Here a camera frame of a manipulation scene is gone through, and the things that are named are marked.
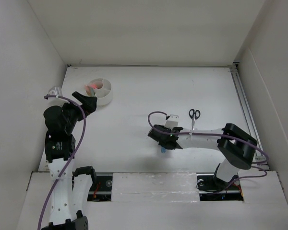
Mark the green highlighter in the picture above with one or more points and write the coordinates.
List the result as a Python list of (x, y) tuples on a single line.
[(92, 92)]

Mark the aluminium rail right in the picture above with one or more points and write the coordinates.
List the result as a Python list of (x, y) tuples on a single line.
[(251, 127)]

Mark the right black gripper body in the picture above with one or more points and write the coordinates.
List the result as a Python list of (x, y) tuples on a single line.
[(163, 144)]

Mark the black handled scissors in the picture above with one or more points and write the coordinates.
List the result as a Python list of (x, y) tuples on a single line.
[(194, 115)]

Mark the aluminium rail front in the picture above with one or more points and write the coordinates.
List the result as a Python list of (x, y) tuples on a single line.
[(101, 191)]

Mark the blue capped marker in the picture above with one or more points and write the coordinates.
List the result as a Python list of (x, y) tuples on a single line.
[(163, 150)]

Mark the orange highlighter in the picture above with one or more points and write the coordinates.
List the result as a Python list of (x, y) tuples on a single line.
[(87, 89)]

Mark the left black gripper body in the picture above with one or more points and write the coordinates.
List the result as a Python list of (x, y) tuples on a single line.
[(73, 113)]

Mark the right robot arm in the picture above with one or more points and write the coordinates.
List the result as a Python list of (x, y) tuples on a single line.
[(237, 146)]

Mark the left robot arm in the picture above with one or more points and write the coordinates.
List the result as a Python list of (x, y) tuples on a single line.
[(63, 208)]

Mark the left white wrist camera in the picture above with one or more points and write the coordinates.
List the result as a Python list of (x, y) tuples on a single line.
[(55, 91)]

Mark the red thin pen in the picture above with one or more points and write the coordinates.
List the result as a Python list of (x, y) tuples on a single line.
[(96, 85)]

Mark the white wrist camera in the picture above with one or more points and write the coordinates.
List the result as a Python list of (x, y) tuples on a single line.
[(171, 121), (55, 91)]

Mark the aluminium rail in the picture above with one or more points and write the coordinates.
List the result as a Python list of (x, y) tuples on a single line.
[(101, 191), (251, 127)]

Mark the white round divided organizer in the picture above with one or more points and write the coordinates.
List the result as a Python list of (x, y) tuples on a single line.
[(105, 94)]

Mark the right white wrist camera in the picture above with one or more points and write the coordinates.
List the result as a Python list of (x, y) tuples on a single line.
[(171, 121)]

